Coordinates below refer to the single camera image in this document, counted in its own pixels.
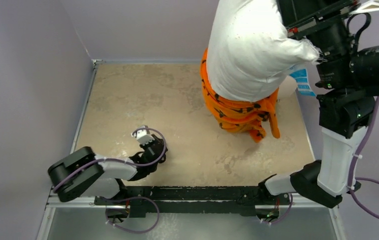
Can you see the white cylinder with orange face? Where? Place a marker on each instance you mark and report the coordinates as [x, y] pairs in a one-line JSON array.
[[287, 88]]

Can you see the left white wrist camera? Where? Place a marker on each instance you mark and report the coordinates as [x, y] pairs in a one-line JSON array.
[[142, 135]]

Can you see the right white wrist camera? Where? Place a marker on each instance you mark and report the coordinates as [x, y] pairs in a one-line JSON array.
[[367, 6]]

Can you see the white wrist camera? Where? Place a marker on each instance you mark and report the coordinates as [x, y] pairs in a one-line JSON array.
[[367, 6], [142, 135]]

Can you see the white pillow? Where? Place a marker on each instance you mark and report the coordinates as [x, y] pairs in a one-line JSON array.
[[249, 53]]

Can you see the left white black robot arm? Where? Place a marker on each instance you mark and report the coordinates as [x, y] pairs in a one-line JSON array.
[[73, 175]]

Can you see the blue white pillow tag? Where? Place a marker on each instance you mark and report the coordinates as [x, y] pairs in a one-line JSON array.
[[302, 82]]

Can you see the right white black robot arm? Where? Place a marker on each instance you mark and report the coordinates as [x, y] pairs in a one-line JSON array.
[[347, 111]]

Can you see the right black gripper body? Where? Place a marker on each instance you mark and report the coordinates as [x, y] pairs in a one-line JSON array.
[[317, 21]]

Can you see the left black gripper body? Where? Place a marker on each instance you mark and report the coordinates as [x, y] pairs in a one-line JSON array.
[[150, 143]]

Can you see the aluminium rail frame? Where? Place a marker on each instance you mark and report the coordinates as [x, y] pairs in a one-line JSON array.
[[167, 97]]

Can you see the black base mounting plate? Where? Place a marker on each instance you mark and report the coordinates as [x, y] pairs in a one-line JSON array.
[[240, 200]]

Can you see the orange patterned pillowcase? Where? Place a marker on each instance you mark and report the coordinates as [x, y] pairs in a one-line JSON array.
[[240, 116]]

